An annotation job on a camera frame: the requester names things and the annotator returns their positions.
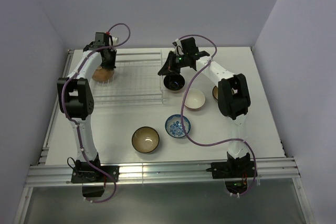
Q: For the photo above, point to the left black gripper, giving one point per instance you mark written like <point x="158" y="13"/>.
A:
<point x="111" y="65"/>

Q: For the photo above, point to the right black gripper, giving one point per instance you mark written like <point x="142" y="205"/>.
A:
<point x="168" y="67"/>

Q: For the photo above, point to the tan bowl speckled outside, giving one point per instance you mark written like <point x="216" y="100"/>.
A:
<point x="102" y="74"/>

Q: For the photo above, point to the white bowl red outside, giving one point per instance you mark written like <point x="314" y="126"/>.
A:
<point x="195" y="100"/>

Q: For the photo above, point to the tan bowl dark rim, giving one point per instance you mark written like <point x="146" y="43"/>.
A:
<point x="145" y="140"/>

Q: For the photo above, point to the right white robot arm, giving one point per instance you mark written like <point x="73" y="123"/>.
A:
<point x="233" y="95"/>

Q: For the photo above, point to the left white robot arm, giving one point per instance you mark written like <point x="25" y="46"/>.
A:
<point x="76" y="100"/>

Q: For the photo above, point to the black glazed bowl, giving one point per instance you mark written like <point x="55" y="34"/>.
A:
<point x="174" y="83"/>

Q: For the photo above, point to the small tan bowl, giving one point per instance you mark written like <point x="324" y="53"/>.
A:
<point x="215" y="93"/>

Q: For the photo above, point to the blue white patterned bowl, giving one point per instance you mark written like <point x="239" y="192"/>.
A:
<point x="173" y="126"/>

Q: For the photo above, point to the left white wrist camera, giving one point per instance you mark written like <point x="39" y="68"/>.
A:
<point x="104" y="39"/>

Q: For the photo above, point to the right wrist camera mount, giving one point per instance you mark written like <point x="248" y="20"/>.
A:
<point x="185" y="47"/>

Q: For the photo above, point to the white wire dish rack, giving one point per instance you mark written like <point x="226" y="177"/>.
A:
<point x="135" y="80"/>

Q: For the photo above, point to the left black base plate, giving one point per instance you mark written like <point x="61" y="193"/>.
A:
<point x="85" y="173"/>

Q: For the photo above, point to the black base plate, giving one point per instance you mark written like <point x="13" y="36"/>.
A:
<point x="85" y="173"/>
<point x="229" y="170"/>

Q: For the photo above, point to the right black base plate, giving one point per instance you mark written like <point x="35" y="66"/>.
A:
<point x="229" y="170"/>

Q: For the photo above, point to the aluminium rail frame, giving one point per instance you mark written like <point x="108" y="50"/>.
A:
<point x="171" y="184"/>

